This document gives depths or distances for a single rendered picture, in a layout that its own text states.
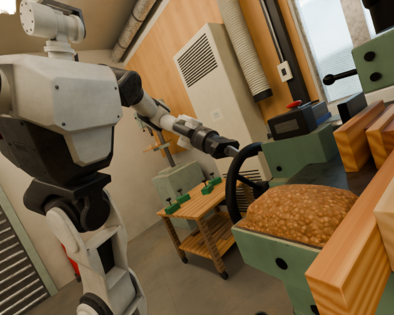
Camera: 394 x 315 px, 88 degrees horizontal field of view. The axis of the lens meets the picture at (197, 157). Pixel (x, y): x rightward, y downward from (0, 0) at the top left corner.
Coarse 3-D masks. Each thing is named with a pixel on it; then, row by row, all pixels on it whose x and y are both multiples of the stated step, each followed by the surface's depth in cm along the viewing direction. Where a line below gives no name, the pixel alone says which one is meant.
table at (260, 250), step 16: (336, 160) 37; (368, 160) 32; (304, 176) 36; (320, 176) 33; (336, 176) 31; (352, 176) 29; (368, 176) 28; (240, 240) 28; (256, 240) 25; (272, 240) 23; (288, 240) 22; (256, 256) 27; (272, 256) 24; (288, 256) 22; (304, 256) 20; (272, 272) 25; (288, 272) 23; (304, 272) 21; (304, 288) 22; (384, 304) 16
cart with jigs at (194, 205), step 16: (192, 192) 194; (208, 192) 170; (224, 192) 159; (176, 208) 163; (192, 208) 154; (208, 208) 141; (208, 224) 192; (224, 224) 180; (176, 240) 179; (192, 240) 180; (208, 240) 140; (224, 240) 160; (208, 256) 149; (224, 272) 144
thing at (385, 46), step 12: (384, 36) 27; (360, 48) 29; (372, 48) 28; (384, 48) 27; (360, 60) 30; (372, 60) 29; (384, 60) 28; (360, 72) 30; (372, 72) 29; (384, 72) 28; (372, 84) 30; (384, 84) 29
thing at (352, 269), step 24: (384, 168) 20; (360, 216) 15; (336, 240) 14; (360, 240) 13; (312, 264) 13; (336, 264) 12; (360, 264) 12; (384, 264) 14; (312, 288) 12; (336, 288) 11; (360, 288) 12; (384, 288) 14; (336, 312) 12; (360, 312) 12
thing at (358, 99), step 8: (352, 96) 38; (360, 96) 38; (344, 104) 35; (352, 104) 36; (360, 104) 37; (344, 112) 35; (352, 112) 35; (336, 120) 40; (344, 120) 35; (336, 128) 40
